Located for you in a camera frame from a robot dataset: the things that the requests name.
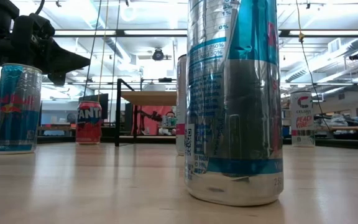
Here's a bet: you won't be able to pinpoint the white hanging ring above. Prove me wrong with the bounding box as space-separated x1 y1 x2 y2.
119 1 138 22

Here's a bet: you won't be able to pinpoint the wooden shelf black metal legs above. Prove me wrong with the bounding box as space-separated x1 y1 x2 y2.
114 78 180 147

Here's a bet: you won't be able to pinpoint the blue Red Bull can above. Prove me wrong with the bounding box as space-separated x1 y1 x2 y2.
0 63 43 155

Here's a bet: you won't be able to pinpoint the silver sugarfree Red Bull can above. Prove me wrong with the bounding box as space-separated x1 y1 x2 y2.
183 0 285 208

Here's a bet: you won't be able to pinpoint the person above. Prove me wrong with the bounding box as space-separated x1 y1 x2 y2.
163 111 177 136

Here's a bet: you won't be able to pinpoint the black aluminium rig frame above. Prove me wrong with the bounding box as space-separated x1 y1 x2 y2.
0 135 358 151

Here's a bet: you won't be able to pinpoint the black hanging cable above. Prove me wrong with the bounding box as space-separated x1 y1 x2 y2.
108 0 121 124
81 0 103 101

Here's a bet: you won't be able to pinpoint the black ceiling camera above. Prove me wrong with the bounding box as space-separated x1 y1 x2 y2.
152 48 165 62

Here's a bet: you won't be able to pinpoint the red banner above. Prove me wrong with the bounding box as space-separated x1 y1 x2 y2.
139 105 174 136

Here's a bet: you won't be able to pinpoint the Fanta soda can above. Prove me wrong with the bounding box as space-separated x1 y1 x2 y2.
75 100 103 146

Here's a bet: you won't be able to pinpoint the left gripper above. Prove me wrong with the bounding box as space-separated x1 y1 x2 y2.
10 12 91 87

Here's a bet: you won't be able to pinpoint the Celsius Peach Vibe can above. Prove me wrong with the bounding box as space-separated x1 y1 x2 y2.
289 90 316 148
175 54 188 156

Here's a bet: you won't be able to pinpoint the cluttered wooden workbench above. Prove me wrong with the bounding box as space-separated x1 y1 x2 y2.
314 113 358 141

